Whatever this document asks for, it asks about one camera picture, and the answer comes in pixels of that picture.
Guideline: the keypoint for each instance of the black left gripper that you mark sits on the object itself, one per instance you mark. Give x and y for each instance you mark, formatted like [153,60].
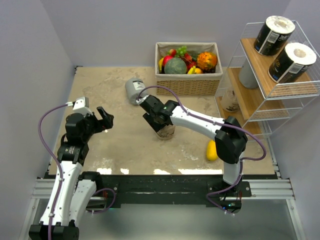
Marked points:
[106,122]

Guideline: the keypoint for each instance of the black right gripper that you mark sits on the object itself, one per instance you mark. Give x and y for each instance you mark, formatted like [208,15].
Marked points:
[156,126]

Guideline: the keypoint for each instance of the brown paper towel roll cartoon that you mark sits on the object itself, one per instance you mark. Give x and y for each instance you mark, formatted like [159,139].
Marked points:
[166,133]

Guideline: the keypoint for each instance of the grey paper towel roll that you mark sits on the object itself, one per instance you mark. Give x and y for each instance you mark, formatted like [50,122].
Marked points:
[133,87]
[247,77]

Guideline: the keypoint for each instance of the brown paper towel roll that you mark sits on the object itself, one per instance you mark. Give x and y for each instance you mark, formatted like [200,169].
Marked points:
[229,101]

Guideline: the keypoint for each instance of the black paper towel roll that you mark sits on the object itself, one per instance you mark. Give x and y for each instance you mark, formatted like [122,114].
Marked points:
[273,35]
[291,63]

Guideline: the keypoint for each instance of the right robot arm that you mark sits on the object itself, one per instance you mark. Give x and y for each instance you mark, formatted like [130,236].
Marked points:
[230,139]

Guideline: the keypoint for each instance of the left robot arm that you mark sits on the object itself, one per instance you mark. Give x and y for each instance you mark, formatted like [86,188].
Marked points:
[65,180]

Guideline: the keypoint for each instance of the yellow mango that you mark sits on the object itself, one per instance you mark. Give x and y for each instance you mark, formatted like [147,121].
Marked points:
[211,151]

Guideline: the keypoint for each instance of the green melon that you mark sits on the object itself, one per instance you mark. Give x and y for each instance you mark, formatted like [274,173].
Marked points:
[175,66]

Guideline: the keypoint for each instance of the woven wicker fruit basket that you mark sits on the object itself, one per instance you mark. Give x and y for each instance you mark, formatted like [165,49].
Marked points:
[205,84]

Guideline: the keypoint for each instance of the yellow banana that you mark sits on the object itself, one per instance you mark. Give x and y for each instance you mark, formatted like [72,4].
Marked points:
[194,70]

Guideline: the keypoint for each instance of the red apple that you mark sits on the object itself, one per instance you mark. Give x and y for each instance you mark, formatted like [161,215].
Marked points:
[166,59]

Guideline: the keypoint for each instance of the green grapes bunch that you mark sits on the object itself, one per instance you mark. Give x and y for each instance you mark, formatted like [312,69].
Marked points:
[181,51]

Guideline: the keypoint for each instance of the orange pumpkin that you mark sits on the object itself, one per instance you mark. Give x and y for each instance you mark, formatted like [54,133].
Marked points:
[207,61]

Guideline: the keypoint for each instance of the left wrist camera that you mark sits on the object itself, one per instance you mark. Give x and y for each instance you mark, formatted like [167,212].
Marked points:
[81,106]

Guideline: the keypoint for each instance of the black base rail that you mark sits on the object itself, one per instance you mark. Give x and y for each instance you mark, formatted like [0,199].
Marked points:
[181,190]

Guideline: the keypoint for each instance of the white wire wooden shelf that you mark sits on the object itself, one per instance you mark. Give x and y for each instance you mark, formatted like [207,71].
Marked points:
[268,107]

